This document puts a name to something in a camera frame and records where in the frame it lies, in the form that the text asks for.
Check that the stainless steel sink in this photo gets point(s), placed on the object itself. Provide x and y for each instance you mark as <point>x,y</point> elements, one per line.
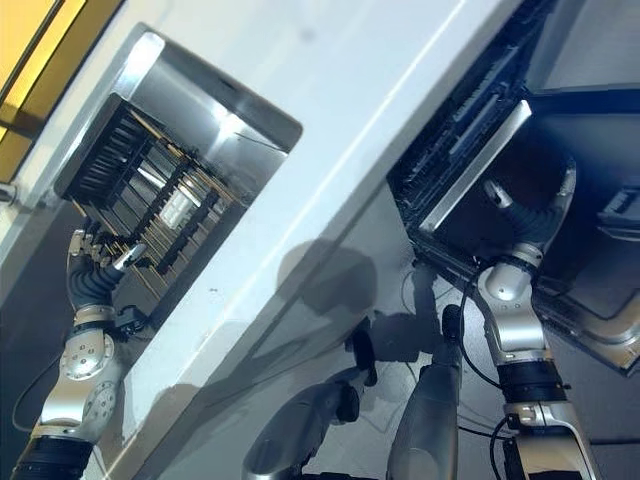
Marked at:
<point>210,100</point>

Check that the robot left silver leg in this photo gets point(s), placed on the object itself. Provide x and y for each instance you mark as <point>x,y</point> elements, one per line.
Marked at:
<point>295,430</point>

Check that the robot silver leg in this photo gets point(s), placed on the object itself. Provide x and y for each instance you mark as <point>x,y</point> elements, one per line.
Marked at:
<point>432,410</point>
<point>295,430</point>

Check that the robot right silver arm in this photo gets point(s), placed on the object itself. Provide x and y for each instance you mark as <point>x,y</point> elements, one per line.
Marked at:
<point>520,345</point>

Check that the dishwasher door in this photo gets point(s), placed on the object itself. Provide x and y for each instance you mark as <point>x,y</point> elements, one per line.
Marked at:
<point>590,210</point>

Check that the yellow window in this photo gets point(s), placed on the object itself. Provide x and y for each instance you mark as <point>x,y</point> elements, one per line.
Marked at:
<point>35,65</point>

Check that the dishwasher rack with silver front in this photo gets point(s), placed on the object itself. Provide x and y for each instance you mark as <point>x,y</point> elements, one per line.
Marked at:
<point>465,165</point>

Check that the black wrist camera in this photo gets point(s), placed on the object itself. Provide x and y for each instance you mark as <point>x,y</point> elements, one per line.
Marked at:
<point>129,324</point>

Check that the black dish rack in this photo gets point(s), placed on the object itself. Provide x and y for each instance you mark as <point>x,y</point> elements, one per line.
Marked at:
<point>130,175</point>

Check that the robot right silver leg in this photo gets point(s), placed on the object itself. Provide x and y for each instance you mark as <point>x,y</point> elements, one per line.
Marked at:
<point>432,410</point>

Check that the robot left silver arm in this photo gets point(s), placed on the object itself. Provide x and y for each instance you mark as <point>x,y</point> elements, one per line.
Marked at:
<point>82,375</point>

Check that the robot left five-finger hand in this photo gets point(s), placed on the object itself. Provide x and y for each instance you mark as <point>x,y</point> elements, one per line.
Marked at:
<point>90,287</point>

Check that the robot right five-finger hand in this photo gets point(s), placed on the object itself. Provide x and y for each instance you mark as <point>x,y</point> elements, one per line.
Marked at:
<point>535,225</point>

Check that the robot dark foot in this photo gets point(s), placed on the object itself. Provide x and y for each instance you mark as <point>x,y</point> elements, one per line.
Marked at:
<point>365,352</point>

